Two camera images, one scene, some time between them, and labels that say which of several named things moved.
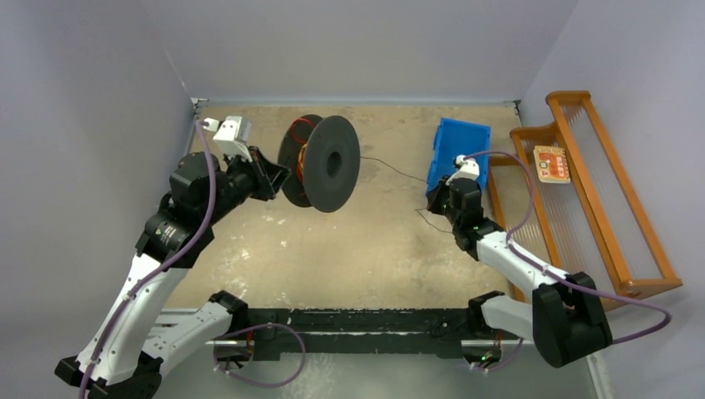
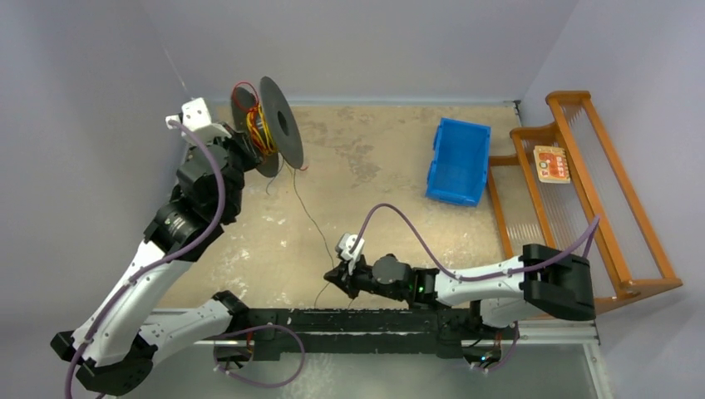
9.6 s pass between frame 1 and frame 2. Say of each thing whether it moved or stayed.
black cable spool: moved
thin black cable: moved
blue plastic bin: stayed
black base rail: stayed
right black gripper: moved
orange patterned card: stayed
